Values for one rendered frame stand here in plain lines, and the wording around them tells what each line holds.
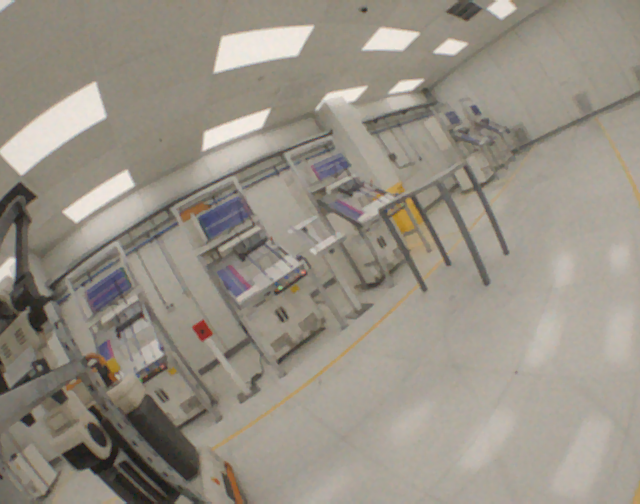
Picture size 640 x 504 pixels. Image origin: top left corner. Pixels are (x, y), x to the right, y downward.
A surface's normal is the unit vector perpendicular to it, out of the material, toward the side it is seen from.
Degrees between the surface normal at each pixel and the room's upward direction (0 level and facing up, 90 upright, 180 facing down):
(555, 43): 90
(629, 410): 0
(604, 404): 0
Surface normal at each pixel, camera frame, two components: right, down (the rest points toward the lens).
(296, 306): 0.40, -0.18
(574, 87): -0.75, 0.50
